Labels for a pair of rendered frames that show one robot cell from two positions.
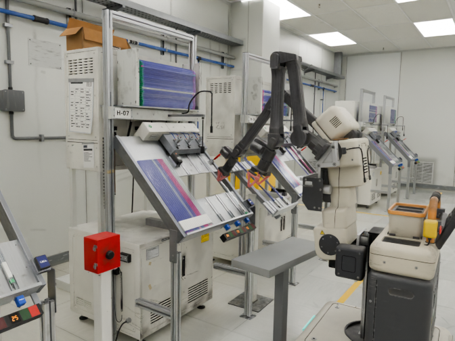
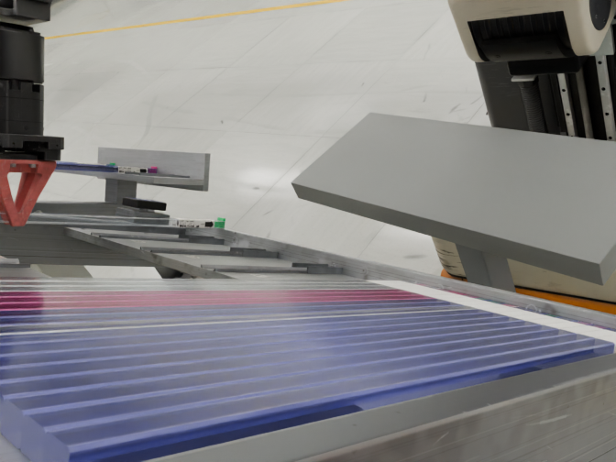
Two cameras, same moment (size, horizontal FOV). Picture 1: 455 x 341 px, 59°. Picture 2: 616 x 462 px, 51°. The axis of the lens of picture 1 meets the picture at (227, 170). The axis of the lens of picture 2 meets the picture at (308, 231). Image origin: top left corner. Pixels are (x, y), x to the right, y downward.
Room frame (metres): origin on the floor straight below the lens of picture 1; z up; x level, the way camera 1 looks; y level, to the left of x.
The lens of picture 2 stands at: (2.10, 0.59, 1.20)
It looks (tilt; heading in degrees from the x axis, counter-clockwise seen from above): 34 degrees down; 291
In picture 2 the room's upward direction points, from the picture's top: 27 degrees counter-clockwise
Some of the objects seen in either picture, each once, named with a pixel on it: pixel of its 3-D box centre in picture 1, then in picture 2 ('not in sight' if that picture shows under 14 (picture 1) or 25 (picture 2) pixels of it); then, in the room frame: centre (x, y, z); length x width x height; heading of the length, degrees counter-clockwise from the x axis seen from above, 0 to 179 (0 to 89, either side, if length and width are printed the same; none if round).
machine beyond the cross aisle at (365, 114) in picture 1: (359, 147); not in sight; (6.79, -2.22, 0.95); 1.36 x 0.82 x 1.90; 56
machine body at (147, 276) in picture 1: (144, 268); not in sight; (2.63, 0.55, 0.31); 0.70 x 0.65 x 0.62; 146
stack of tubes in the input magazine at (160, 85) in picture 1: (163, 86); not in sight; (2.61, 0.42, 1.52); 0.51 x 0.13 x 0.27; 146
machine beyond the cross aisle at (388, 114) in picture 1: (380, 145); not in sight; (7.99, -3.04, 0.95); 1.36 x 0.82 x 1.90; 56
